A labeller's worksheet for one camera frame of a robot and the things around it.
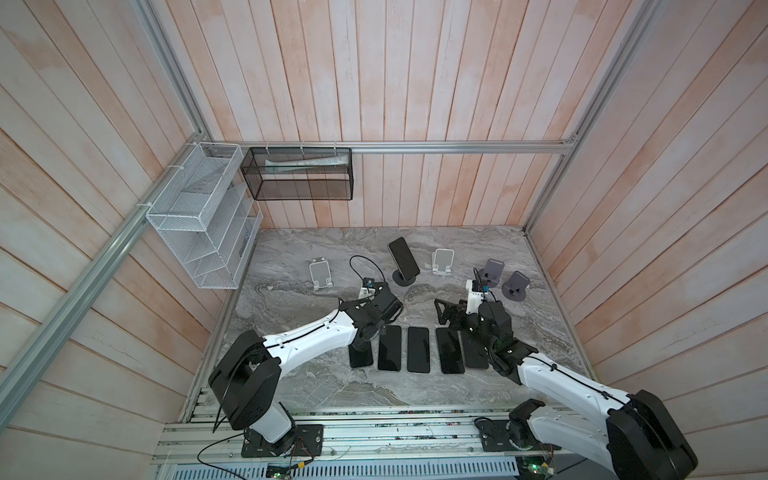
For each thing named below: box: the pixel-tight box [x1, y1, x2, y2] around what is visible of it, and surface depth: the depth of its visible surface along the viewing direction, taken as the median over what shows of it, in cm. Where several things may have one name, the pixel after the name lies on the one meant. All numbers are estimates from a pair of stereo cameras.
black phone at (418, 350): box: [407, 327, 430, 373], surface depth 91 cm
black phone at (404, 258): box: [387, 237, 420, 281], surface depth 102 cm
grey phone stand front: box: [479, 258, 505, 288], surface depth 102 cm
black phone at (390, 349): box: [378, 325, 402, 371], surface depth 90 cm
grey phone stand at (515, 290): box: [502, 270, 530, 302], surface depth 100 cm
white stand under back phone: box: [432, 248, 455, 277], surface depth 109 cm
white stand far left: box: [309, 257, 333, 291], surface depth 104 cm
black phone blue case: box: [348, 342, 373, 368], surface depth 88 cm
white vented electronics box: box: [172, 462, 522, 480], surface depth 71 cm
